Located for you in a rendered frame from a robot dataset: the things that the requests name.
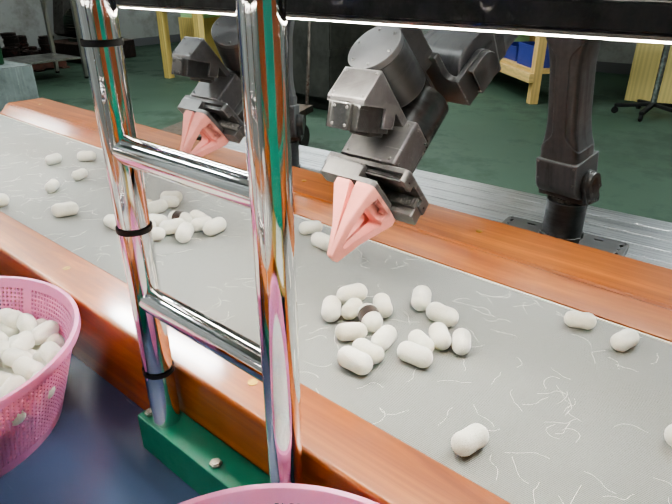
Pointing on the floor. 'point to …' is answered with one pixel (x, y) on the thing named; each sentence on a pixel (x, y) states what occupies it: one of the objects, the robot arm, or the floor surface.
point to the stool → (653, 91)
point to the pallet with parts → (13, 45)
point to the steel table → (54, 46)
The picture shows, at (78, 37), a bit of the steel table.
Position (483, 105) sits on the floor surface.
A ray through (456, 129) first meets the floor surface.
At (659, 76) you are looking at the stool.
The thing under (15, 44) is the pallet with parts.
